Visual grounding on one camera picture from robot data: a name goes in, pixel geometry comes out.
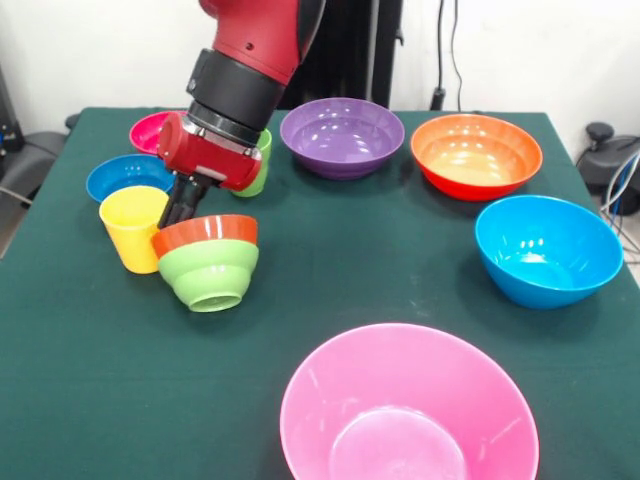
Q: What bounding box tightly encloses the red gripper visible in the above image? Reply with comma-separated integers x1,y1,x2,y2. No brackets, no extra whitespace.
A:
157,111,264,231

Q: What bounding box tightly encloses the small orange bowl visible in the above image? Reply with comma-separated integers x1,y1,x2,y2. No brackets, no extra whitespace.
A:
151,214,259,260

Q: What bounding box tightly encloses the yellow cup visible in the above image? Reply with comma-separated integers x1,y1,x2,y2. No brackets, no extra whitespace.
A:
98,185,171,275

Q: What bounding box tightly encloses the green cup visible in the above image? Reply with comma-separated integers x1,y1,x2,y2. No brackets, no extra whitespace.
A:
230,128,273,199

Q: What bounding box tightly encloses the small green bowl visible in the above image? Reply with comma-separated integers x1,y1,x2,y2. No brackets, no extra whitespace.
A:
158,239,260,314

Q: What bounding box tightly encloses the large pink bowl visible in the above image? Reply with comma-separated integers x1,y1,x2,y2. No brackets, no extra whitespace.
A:
278,323,541,480

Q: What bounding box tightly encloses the large orange bowl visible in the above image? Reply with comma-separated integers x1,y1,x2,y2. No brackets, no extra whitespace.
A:
410,113,544,203

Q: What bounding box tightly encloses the small dark blue bowl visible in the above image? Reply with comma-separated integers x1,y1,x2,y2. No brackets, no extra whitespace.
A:
85,154,177,204

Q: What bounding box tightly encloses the small crimson bowl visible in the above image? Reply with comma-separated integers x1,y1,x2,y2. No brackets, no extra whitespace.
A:
129,110,187,156

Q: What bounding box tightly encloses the dark green tablecloth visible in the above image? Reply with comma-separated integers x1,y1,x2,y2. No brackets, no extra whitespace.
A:
0,106,640,480

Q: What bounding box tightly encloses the purple bowl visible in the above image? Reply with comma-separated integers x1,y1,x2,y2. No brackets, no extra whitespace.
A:
279,97,406,181

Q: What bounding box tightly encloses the light blue bowl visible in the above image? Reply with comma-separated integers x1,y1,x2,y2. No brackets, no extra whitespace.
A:
474,194,625,310

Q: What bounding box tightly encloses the black hanging cable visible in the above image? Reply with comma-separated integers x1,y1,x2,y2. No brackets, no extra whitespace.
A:
451,0,466,109
429,0,448,112

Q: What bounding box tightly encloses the floor cable bundle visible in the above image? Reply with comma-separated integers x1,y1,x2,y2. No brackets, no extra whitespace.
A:
598,149,640,241

